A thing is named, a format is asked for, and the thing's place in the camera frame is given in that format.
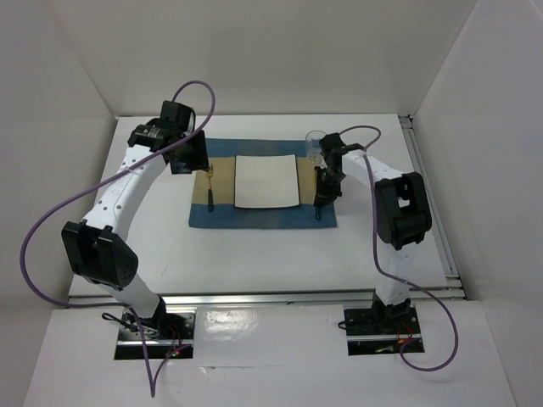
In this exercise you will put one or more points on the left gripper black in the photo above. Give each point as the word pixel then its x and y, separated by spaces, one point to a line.
pixel 198 160

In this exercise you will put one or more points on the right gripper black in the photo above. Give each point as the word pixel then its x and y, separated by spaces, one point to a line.
pixel 326 195

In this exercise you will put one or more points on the clear plastic cup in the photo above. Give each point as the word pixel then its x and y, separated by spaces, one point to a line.
pixel 312 146

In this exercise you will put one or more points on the square white plate dark rim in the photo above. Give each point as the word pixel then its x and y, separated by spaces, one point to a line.
pixel 266 182

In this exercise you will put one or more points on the gold fork green handle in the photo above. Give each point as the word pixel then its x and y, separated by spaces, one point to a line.
pixel 210 197

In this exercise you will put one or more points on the blue beige white cloth placemat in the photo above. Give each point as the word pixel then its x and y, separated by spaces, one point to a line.
pixel 226 216

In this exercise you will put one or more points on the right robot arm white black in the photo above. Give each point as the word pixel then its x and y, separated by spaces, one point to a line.
pixel 401 218

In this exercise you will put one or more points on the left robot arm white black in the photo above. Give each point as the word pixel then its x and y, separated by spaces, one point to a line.
pixel 96 246

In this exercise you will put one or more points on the front aluminium rail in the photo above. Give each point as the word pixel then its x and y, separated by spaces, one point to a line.
pixel 445 293

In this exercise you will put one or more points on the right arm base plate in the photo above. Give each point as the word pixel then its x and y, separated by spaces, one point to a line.
pixel 365 337

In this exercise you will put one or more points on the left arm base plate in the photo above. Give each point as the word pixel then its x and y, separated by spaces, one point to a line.
pixel 174 340

